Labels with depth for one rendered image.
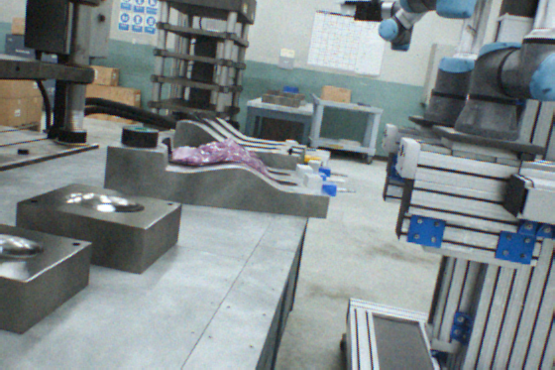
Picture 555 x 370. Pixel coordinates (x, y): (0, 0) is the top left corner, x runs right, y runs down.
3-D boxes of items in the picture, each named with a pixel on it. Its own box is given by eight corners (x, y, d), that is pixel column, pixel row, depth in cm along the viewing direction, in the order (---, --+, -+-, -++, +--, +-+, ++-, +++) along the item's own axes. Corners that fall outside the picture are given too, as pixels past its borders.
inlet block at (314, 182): (350, 198, 123) (354, 179, 122) (356, 204, 118) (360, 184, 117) (300, 193, 121) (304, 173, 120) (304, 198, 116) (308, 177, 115)
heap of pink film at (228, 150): (269, 168, 131) (273, 140, 129) (277, 184, 113) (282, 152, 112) (171, 157, 126) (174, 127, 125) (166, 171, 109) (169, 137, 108)
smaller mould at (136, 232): (177, 242, 83) (182, 203, 82) (140, 275, 69) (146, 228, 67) (71, 220, 86) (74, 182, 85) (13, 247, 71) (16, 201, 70)
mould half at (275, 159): (302, 171, 166) (308, 133, 163) (293, 186, 140) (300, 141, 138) (165, 147, 172) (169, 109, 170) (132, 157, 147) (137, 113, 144)
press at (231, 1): (239, 149, 691) (260, 2, 656) (219, 169, 540) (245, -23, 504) (175, 139, 696) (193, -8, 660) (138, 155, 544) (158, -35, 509)
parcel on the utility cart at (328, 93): (344, 107, 758) (348, 88, 753) (348, 108, 726) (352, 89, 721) (318, 103, 754) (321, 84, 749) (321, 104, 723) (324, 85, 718)
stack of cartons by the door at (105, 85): (140, 123, 800) (145, 72, 785) (133, 125, 767) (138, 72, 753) (90, 115, 803) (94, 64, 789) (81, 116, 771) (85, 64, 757)
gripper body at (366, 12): (351, 20, 201) (379, 22, 195) (354, -2, 198) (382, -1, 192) (359, 21, 207) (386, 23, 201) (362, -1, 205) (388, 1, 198)
